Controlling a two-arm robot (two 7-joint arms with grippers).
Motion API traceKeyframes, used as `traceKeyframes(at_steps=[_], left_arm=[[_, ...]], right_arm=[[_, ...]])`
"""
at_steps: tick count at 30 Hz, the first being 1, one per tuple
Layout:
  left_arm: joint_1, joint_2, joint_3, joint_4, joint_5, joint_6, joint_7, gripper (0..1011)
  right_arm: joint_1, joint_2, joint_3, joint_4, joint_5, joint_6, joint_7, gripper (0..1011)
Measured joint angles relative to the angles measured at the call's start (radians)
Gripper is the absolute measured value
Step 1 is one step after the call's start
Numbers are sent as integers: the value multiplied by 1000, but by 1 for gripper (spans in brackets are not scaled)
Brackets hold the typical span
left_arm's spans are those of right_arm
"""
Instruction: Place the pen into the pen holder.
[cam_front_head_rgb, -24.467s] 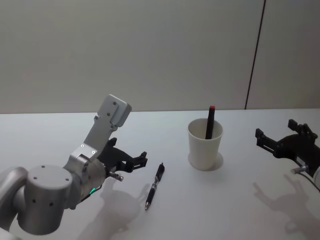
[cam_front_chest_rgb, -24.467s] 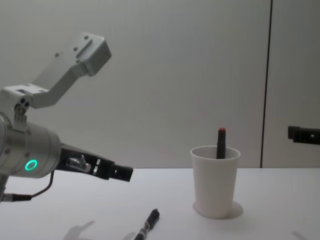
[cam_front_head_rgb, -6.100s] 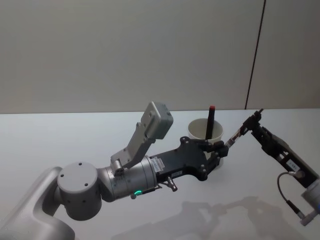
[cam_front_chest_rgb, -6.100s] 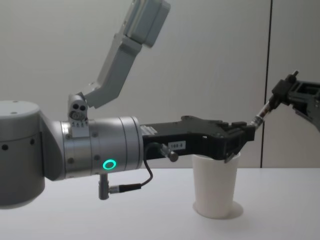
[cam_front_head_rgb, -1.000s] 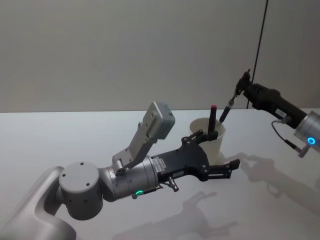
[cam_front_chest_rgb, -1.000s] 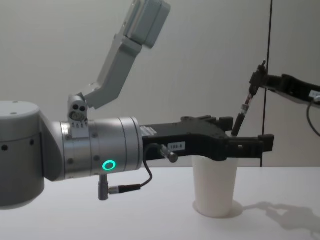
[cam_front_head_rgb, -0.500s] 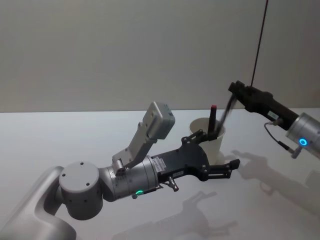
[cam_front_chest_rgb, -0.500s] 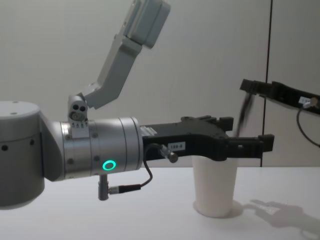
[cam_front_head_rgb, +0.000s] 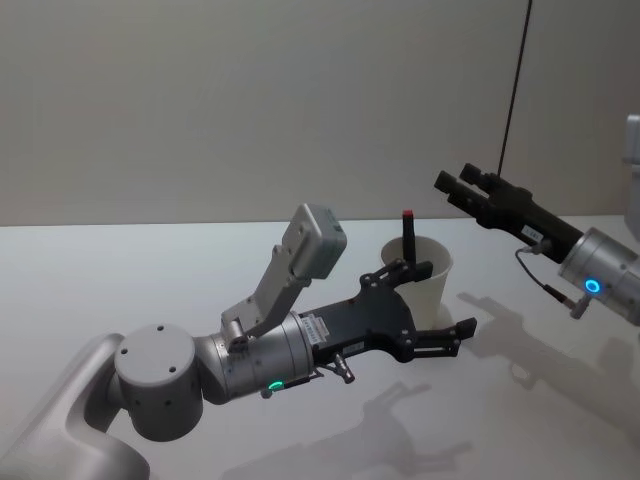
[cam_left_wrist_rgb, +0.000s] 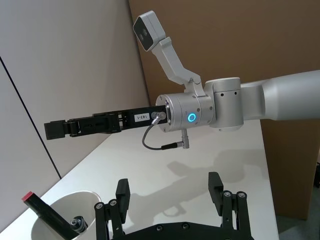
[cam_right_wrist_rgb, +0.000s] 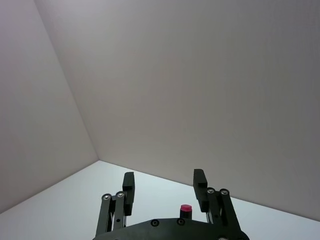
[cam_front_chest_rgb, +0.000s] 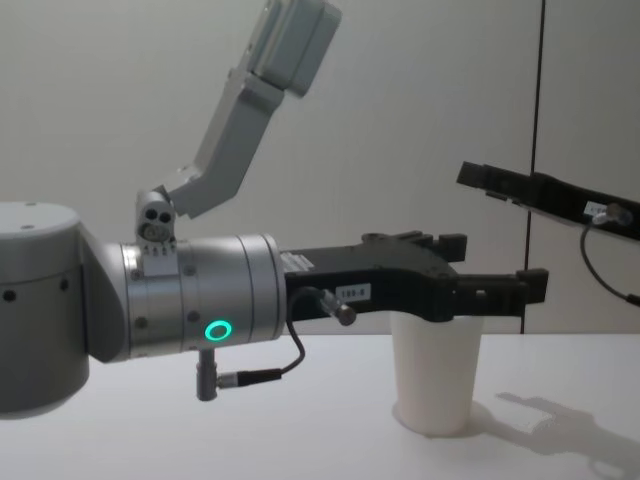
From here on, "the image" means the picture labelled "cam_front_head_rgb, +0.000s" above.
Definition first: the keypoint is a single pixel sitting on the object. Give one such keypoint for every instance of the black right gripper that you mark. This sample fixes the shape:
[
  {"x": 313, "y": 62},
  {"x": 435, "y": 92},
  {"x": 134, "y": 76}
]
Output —
[{"x": 525, "y": 215}]

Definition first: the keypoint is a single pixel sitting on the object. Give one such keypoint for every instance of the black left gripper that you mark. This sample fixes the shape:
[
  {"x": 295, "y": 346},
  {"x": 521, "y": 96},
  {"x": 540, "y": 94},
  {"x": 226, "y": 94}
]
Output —
[{"x": 365, "y": 320}]

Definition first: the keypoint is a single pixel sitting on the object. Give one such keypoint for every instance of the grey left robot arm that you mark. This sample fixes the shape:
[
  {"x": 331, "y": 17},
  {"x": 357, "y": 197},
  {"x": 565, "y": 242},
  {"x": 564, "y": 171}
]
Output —
[{"x": 155, "y": 370}]

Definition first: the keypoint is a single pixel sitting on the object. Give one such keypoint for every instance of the white paper cup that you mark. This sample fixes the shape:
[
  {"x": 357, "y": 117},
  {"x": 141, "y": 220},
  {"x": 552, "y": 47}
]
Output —
[{"x": 425, "y": 297}]

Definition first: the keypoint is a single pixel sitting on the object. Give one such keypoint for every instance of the black pen with red cap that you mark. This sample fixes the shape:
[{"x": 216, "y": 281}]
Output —
[{"x": 410, "y": 235}]

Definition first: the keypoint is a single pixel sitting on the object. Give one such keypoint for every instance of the white table cloth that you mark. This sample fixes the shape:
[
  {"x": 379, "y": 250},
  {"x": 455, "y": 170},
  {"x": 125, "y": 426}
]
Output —
[{"x": 100, "y": 280}]

